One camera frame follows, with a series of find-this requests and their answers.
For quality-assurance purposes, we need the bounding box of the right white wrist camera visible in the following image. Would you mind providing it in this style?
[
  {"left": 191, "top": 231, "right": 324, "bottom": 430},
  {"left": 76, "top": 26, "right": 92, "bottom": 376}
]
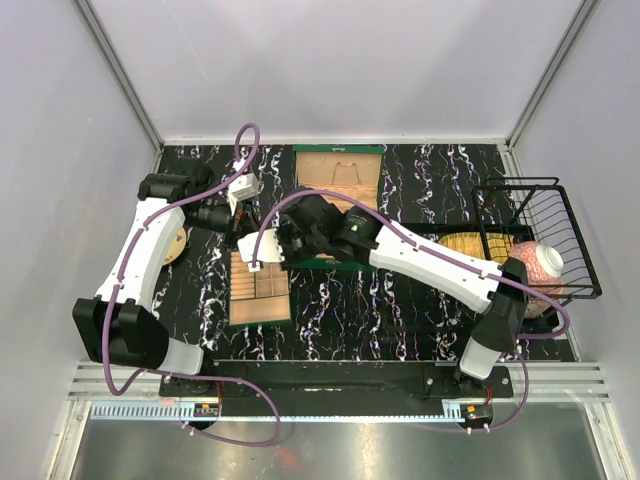
[{"left": 237, "top": 228, "right": 285, "bottom": 273}]

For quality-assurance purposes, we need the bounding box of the beige jewelry tray insert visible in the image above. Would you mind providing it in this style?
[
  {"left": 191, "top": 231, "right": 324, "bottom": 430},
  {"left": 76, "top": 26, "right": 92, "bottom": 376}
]
[{"left": 229, "top": 251, "right": 291, "bottom": 327}]

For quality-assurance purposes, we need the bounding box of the green jewelry box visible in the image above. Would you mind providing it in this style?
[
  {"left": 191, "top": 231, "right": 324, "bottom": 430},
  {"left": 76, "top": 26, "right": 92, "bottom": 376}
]
[{"left": 281, "top": 146, "right": 384, "bottom": 270}]

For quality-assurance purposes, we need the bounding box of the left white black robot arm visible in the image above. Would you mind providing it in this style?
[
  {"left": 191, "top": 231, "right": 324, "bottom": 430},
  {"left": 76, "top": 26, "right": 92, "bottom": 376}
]
[{"left": 72, "top": 160, "right": 259, "bottom": 396}]

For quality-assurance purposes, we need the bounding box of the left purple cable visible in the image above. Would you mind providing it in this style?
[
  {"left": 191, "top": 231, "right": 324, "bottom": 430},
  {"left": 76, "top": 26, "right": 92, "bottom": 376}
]
[{"left": 102, "top": 123, "right": 284, "bottom": 446}]

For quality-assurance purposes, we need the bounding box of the woven bamboo tray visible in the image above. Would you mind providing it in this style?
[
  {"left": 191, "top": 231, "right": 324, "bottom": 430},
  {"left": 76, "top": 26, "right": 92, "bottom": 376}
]
[{"left": 438, "top": 232, "right": 514, "bottom": 263}]

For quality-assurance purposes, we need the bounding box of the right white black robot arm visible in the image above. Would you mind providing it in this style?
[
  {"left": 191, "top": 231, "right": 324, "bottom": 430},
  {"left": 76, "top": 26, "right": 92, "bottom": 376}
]
[{"left": 275, "top": 188, "right": 532, "bottom": 397}]

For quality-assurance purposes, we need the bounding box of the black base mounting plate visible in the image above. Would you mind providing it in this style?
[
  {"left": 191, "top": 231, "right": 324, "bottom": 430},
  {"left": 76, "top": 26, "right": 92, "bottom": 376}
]
[{"left": 159, "top": 359, "right": 515, "bottom": 401}]

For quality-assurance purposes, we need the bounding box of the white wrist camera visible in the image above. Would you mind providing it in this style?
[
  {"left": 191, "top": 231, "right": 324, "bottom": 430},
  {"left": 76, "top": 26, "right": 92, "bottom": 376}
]
[
  {"left": 237, "top": 228, "right": 285, "bottom": 273},
  {"left": 227, "top": 173, "right": 260, "bottom": 214}
]

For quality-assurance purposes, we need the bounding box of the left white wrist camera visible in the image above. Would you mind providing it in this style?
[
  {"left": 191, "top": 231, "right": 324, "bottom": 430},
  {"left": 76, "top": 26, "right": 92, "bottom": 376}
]
[{"left": 227, "top": 173, "right": 260, "bottom": 214}]

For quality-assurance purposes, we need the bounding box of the red patterned ceramic bowl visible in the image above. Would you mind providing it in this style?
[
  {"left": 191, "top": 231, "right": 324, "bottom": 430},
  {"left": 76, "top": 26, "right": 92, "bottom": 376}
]
[{"left": 509, "top": 241, "right": 564, "bottom": 297}]

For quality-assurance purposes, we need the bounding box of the black wire dish rack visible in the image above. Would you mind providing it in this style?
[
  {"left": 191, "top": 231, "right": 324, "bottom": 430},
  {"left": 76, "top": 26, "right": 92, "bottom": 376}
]
[{"left": 473, "top": 177, "right": 602, "bottom": 304}]

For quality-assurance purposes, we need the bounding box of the aluminium rail front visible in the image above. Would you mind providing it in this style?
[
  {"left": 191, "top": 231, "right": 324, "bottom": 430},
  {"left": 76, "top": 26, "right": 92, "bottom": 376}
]
[{"left": 68, "top": 362, "right": 609, "bottom": 422}]

